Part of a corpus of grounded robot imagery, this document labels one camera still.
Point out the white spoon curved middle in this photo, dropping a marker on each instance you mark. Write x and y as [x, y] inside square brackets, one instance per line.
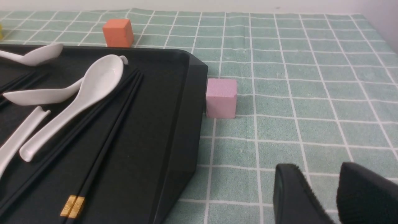
[43, 95]

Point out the green checkered tablecloth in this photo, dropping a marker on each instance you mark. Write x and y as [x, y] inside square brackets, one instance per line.
[314, 90]

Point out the orange cube block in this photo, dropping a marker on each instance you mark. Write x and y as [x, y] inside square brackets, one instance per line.
[118, 33]

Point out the black plastic tray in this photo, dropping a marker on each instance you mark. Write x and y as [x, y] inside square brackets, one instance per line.
[153, 156]

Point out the white spoon bottom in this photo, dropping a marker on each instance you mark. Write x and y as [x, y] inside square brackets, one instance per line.
[20, 135]

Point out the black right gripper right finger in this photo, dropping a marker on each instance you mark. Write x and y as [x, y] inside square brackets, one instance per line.
[365, 197]

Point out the white spoon top left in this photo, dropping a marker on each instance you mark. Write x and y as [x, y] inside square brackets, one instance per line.
[35, 57]

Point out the pink cube block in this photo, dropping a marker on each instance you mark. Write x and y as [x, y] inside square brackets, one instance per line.
[221, 98]

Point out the black chopstick far left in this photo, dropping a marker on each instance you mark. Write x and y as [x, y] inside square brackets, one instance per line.
[12, 81]

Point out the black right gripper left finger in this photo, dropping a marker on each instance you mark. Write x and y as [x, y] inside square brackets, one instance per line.
[294, 202]

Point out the white spoon upright right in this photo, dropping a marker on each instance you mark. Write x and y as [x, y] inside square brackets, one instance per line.
[34, 144]

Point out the black chopstick right outer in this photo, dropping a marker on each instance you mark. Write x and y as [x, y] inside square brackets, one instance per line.
[76, 201]

